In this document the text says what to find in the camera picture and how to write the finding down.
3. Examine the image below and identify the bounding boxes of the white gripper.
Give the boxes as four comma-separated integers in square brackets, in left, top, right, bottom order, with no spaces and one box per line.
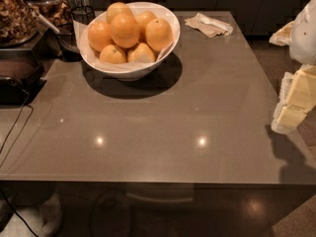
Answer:
[269,0,316,134]

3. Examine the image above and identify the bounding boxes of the front right pale orange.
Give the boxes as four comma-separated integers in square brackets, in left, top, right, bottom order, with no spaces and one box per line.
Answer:
[127,42,156,63]

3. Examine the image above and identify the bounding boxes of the white ceramic bowl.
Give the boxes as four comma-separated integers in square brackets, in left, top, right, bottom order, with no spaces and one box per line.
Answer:
[74,2,181,81]

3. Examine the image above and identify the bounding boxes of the crumpled paper napkins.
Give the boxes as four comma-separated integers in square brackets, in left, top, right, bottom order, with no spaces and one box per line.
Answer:
[185,13,233,38]

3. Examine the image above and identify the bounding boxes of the black appliance box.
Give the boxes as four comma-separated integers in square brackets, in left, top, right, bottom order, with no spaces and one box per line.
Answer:
[0,48,45,106]

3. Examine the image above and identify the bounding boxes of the glass jar of dried food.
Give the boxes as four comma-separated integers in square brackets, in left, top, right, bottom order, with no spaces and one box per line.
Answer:
[0,0,38,48]

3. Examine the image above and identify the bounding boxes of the black wire mesh cup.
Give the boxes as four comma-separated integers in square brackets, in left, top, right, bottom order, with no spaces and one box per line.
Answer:
[56,5,95,62]

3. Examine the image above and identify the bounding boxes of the black cable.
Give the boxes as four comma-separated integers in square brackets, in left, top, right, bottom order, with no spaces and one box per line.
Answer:
[0,76,36,170]

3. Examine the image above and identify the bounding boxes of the white utensil handle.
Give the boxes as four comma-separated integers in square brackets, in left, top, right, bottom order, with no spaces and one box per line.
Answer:
[22,0,60,35]

